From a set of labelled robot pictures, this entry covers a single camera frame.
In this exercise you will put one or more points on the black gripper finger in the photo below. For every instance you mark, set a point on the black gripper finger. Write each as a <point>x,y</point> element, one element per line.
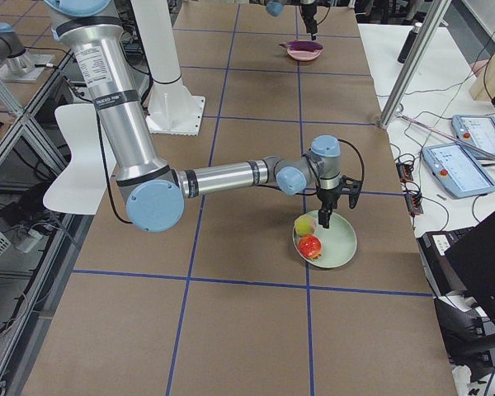
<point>311,26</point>

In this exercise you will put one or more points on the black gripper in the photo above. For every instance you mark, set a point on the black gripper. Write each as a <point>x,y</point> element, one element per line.
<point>327,195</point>

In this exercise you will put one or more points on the purple eggplant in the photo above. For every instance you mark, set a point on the purple eggplant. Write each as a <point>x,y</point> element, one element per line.
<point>301,45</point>

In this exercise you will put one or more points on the yellow pink peach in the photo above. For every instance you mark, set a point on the yellow pink peach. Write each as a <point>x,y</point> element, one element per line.
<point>305,225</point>

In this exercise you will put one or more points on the red pomegranate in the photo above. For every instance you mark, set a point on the red pomegranate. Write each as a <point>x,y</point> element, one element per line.
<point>310,247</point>

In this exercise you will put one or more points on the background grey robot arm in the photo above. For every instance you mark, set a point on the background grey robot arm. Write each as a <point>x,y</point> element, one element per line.
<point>17,64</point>

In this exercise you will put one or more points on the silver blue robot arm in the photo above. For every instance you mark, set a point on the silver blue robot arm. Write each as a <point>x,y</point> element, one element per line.
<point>307,10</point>
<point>155,193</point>

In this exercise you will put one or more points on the green plate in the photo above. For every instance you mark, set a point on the green plate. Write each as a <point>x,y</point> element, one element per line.
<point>339,242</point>

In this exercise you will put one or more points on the pink plate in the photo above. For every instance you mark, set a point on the pink plate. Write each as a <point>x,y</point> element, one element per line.
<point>303,56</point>

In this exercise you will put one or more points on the black bottle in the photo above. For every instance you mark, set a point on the black bottle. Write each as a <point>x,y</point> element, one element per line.
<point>408,43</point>

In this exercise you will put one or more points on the near teach pendant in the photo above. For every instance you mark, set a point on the near teach pendant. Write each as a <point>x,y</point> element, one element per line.
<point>457,170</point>

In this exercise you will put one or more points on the teach pendant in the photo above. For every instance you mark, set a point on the teach pendant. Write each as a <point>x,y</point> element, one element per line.
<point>457,170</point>
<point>476,130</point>

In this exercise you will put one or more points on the black laptop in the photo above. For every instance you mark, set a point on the black laptop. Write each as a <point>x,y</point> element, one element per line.
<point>463,260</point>

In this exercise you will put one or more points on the far teach pendant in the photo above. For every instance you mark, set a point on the far teach pendant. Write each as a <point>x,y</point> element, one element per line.
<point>476,130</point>

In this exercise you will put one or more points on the white chair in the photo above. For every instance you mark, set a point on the white chair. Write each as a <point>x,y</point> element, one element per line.
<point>79,188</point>

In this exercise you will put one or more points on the aluminium frame post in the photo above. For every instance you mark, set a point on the aluminium frame post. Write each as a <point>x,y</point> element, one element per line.
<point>423,39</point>

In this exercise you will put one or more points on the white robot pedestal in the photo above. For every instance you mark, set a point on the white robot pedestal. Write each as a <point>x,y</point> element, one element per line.
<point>171,107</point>

